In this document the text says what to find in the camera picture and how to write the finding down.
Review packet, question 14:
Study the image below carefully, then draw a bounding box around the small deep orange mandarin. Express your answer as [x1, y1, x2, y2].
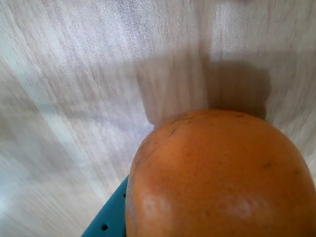
[125, 109, 316, 237]

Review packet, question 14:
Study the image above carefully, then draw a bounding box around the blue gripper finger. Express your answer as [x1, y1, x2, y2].
[80, 174, 130, 237]

